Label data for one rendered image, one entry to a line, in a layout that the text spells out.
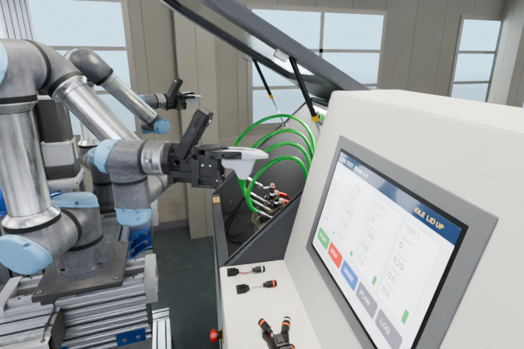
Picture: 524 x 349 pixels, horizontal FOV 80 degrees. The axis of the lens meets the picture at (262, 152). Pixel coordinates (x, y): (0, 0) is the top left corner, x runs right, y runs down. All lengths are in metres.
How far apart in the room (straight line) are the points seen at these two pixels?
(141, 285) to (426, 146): 0.88
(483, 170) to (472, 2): 4.13
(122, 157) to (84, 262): 0.45
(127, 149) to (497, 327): 0.66
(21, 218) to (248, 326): 0.60
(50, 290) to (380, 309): 0.84
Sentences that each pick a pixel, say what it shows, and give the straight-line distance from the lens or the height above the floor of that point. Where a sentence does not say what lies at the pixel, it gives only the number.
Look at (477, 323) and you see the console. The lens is 0.53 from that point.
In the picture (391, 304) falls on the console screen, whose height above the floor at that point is 1.23.
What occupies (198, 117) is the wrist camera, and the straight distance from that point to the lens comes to 0.64.
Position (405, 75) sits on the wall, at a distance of 3.99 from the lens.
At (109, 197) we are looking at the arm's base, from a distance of 1.50.
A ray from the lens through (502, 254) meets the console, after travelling 0.50.
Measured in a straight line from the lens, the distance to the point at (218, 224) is 1.41.
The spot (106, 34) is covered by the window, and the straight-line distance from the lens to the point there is 3.00.
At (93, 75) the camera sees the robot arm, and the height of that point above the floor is 1.58.
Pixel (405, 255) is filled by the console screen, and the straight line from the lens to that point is 0.61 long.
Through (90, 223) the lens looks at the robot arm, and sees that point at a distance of 1.02.
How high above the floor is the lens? 1.64
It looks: 17 degrees down
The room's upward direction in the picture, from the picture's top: straight up
